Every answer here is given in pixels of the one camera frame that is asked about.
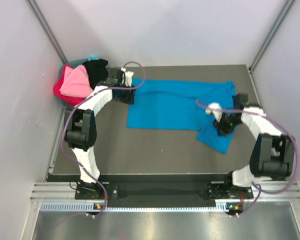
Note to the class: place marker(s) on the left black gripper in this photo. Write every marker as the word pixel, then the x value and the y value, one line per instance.
pixel 129 98

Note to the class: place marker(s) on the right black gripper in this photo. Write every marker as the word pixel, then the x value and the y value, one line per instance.
pixel 221 129

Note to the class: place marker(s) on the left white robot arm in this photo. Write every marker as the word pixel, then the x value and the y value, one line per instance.
pixel 81 131

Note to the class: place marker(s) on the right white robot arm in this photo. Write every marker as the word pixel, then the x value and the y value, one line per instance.
pixel 273 154

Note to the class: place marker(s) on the black t shirt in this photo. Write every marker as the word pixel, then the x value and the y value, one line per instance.
pixel 96 70

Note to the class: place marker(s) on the pink t shirt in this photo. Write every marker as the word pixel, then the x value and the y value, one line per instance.
pixel 76 82

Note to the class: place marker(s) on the light blue t shirt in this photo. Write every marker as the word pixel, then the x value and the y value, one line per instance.
pixel 92 58

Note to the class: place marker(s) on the red t shirt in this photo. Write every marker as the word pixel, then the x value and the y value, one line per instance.
pixel 72 101

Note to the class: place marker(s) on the blue laundry basket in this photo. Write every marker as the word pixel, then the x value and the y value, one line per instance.
pixel 73 64

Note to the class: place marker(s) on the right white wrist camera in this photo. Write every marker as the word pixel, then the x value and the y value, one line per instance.
pixel 214 109

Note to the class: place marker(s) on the aluminium rail frame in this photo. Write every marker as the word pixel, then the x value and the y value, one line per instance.
pixel 273 217

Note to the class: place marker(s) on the grey slotted cable duct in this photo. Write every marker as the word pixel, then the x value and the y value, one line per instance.
pixel 92 207

